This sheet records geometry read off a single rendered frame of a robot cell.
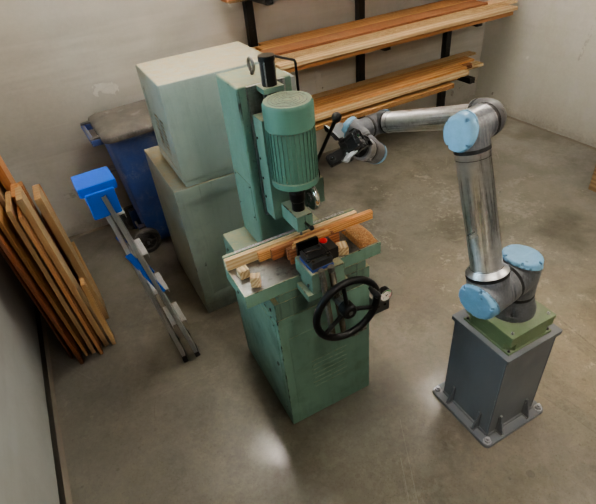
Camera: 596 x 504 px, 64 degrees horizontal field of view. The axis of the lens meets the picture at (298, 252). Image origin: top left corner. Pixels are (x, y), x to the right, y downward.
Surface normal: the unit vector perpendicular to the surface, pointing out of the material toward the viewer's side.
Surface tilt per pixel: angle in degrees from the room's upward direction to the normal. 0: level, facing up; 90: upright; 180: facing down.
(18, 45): 90
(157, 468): 0
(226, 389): 0
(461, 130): 83
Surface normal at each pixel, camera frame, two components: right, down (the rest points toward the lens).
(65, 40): 0.47, 0.50
